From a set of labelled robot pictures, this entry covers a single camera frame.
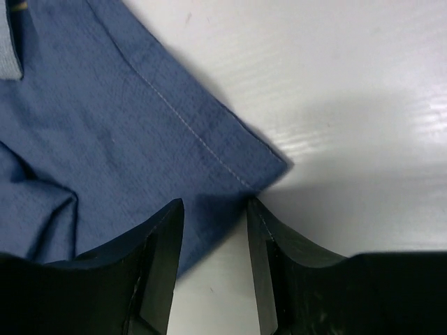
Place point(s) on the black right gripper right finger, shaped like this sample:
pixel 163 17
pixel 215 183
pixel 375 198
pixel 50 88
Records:
pixel 303 288

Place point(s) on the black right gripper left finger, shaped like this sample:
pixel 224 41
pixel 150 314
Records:
pixel 124 286

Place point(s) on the blue cloth placemat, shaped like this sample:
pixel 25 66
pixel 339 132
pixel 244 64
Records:
pixel 101 127

